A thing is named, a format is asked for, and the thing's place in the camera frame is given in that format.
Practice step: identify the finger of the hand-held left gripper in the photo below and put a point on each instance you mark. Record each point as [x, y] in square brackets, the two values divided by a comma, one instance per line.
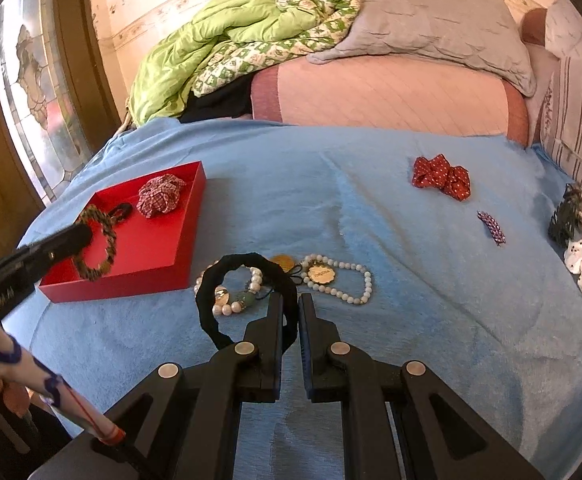
[66, 245]

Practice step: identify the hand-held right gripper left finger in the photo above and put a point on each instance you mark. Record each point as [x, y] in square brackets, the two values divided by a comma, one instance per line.
[275, 320]

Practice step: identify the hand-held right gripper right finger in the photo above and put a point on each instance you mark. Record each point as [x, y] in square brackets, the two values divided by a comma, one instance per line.
[307, 320]

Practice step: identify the leopard print scrunchie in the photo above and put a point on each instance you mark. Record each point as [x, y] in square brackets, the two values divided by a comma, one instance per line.
[108, 255]

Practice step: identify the gold round pendant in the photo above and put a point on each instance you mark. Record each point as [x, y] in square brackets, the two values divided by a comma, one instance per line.
[282, 262]

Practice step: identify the black fabric scrunchie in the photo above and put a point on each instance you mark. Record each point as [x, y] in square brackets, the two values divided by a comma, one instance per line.
[206, 305]

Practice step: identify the red shallow box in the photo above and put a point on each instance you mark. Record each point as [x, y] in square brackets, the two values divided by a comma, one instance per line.
[146, 250]

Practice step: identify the white stick with blue marks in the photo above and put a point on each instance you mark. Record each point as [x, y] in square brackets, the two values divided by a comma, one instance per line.
[1, 355]

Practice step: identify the black satin scrunchie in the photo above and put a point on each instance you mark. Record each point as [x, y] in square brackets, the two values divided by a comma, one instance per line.
[123, 206]

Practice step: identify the red plaid scrunchie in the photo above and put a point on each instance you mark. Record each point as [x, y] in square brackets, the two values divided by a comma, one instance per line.
[161, 195]

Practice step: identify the blue blanket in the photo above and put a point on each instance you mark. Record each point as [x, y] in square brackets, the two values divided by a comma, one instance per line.
[421, 335]

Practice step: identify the red polka dot scrunchie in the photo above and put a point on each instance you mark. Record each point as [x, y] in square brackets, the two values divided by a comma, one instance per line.
[441, 175]

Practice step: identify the purple hair clip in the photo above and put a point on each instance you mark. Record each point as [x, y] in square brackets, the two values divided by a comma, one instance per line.
[491, 227]

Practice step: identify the black cloth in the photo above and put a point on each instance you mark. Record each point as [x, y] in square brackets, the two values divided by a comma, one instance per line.
[221, 102]

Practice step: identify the pink bolster cushion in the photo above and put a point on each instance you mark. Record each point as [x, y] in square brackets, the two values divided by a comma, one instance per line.
[371, 95]

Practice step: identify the green quilt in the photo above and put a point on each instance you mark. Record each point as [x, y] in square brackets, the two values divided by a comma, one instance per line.
[196, 35]

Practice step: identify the dark claw hair clip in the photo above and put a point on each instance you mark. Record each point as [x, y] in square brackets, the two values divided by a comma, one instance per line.
[568, 217]

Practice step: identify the grey pillow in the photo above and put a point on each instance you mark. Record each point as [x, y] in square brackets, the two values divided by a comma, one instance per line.
[431, 25]

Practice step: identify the striped pillow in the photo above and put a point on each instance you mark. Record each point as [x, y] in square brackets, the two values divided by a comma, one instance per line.
[576, 110]

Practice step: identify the brown cushion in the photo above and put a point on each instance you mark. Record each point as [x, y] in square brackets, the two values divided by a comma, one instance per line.
[533, 27]

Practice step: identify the white pillow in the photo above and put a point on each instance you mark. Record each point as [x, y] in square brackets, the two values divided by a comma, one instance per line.
[568, 30]

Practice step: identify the wooden window frame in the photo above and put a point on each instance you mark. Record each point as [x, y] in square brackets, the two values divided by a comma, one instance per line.
[78, 60]

